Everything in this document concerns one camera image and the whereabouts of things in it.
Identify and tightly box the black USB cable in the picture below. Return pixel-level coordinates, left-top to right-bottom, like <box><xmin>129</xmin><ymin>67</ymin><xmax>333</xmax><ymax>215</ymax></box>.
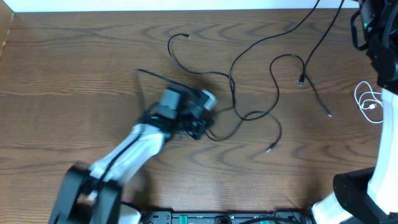
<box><xmin>214</xmin><ymin>0</ymin><xmax>346</xmax><ymax>118</ymax></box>
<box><xmin>167</xmin><ymin>33</ymin><xmax>306</xmax><ymax>153</ymax></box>

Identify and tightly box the white USB cable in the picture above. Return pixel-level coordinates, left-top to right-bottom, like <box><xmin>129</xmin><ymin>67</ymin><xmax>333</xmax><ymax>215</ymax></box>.
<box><xmin>353</xmin><ymin>80</ymin><xmax>384</xmax><ymax>124</ymax></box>

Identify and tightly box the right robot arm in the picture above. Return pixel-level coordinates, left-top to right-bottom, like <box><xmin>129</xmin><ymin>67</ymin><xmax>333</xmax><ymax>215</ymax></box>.
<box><xmin>307</xmin><ymin>0</ymin><xmax>397</xmax><ymax>224</ymax></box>

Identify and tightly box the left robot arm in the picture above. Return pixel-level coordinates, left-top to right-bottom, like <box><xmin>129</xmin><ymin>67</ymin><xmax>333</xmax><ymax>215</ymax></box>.
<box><xmin>49</xmin><ymin>84</ymin><xmax>217</xmax><ymax>223</ymax></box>

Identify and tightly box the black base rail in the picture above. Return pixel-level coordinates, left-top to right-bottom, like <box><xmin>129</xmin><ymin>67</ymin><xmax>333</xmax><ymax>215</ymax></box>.
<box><xmin>118</xmin><ymin>203</ymin><xmax>315</xmax><ymax>224</ymax></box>

